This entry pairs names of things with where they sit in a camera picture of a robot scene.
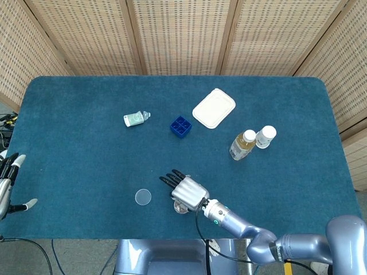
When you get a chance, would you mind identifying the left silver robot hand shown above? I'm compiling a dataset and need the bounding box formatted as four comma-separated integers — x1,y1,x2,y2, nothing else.
0,153,38,221

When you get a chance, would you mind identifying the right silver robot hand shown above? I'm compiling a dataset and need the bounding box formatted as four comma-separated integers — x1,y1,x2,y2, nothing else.
159,169,210,212

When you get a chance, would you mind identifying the small object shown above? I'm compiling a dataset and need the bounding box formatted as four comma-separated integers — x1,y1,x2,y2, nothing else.
173,200,192,215

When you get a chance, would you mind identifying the clear round plastic lid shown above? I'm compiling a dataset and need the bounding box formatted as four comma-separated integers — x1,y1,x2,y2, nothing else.
135,188,153,206

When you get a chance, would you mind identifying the blue four-compartment plastic box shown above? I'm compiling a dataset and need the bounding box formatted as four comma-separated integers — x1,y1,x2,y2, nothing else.
169,115,193,140

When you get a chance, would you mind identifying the yellow tea bottle white cap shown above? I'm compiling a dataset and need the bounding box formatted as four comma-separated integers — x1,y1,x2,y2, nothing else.
229,129,257,161

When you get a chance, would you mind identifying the blue-grey robot torso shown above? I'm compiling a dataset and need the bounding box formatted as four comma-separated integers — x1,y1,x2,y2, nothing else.
114,238,239,275

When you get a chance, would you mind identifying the cream rectangular plastic tray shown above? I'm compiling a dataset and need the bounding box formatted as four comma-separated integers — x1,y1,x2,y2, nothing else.
192,88,237,130

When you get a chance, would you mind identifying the green toothpaste tube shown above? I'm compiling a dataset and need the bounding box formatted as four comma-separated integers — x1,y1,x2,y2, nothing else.
123,110,152,128

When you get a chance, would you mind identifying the woven folding screen panel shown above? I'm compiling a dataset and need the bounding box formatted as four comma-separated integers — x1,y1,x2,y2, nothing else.
126,0,239,76
294,0,367,138
0,0,74,112
216,0,352,77
24,0,149,77
340,119,367,192

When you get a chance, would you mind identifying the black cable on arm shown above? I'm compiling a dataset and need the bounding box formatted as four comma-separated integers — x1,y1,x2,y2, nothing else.
195,200,319,275

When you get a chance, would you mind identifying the bundle of floor cables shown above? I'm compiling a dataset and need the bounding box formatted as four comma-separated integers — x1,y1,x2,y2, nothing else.
0,113,18,150

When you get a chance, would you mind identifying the black floor cable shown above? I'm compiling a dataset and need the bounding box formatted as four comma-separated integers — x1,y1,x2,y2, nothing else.
0,236,54,275

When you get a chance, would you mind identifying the blue floor cable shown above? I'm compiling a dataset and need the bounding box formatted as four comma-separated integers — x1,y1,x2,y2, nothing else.
50,239,67,275

